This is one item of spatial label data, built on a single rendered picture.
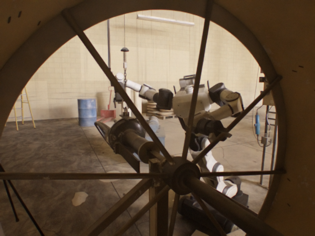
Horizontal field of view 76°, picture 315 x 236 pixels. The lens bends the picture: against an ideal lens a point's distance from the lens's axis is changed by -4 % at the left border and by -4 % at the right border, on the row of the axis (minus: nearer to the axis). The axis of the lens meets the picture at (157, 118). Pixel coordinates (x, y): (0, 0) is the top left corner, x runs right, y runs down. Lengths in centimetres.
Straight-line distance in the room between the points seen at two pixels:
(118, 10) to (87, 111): 627
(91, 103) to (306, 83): 634
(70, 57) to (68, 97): 158
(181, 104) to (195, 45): 990
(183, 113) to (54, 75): 794
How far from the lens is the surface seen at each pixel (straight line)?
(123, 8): 85
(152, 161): 107
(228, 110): 126
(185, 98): 152
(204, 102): 151
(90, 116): 704
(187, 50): 1105
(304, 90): 133
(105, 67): 76
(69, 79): 916
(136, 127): 163
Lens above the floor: 132
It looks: 9 degrees down
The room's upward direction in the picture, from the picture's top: straight up
